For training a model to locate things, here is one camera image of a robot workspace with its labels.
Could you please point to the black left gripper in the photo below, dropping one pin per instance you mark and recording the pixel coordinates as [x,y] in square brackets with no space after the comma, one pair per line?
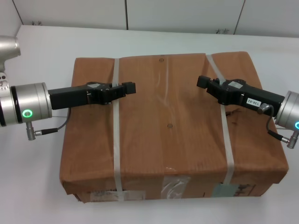
[70,96]

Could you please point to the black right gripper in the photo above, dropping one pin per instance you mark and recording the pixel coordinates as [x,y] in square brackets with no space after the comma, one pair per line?
[236,93]

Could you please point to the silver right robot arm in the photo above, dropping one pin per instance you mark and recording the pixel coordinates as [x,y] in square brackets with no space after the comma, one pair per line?
[290,109]

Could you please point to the brown cardboard box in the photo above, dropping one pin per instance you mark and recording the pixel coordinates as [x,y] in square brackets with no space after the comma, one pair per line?
[168,144]

